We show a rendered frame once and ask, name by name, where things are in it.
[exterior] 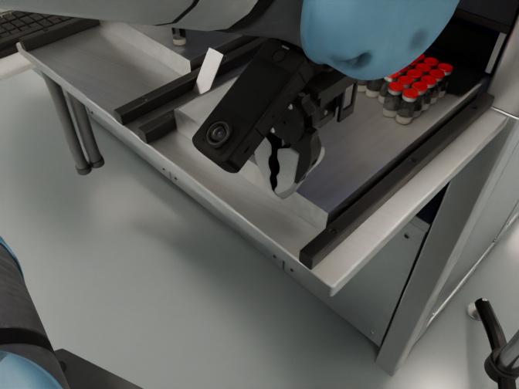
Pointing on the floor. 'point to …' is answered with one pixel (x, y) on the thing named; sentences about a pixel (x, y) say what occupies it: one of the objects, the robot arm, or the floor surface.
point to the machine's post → (456, 214)
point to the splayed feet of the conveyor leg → (490, 323)
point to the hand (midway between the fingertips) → (276, 191)
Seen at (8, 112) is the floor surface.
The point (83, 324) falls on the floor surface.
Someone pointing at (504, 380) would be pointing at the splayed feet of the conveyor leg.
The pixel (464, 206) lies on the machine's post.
